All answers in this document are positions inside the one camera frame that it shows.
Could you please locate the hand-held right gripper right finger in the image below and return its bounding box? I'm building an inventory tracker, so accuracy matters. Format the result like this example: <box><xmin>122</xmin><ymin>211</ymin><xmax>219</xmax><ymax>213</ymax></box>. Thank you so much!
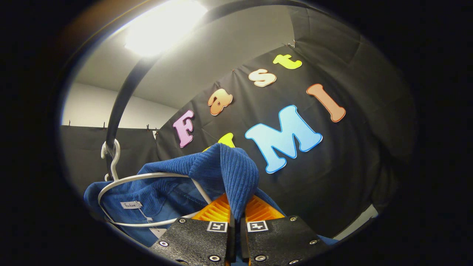
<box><xmin>240</xmin><ymin>196</ymin><xmax>329</xmax><ymax>266</ymax></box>

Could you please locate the black metal clothes rack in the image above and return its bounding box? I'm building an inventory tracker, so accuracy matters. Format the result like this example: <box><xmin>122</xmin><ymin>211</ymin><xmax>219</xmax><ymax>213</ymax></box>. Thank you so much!
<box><xmin>105</xmin><ymin>0</ymin><xmax>326</xmax><ymax>181</ymax></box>

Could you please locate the blue corduroy jacket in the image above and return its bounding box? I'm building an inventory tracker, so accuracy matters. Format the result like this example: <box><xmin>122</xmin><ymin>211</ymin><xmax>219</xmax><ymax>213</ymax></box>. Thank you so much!
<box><xmin>84</xmin><ymin>143</ymin><xmax>338</xmax><ymax>266</ymax></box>

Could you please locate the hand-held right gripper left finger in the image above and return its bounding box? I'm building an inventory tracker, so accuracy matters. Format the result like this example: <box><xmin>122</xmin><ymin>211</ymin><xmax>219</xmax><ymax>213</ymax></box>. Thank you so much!
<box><xmin>150</xmin><ymin>193</ymin><xmax>236</xmax><ymax>266</ymax></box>

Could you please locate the white plastic clothes hanger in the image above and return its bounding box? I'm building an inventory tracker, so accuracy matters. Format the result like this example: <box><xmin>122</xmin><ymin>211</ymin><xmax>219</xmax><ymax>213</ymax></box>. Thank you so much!
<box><xmin>98</xmin><ymin>139</ymin><xmax>213</xmax><ymax>226</ymax></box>

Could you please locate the large ceiling light panel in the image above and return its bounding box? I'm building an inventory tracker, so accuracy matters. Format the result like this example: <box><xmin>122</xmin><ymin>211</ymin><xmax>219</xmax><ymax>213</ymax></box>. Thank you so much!
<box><xmin>124</xmin><ymin>0</ymin><xmax>208</xmax><ymax>58</ymax></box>

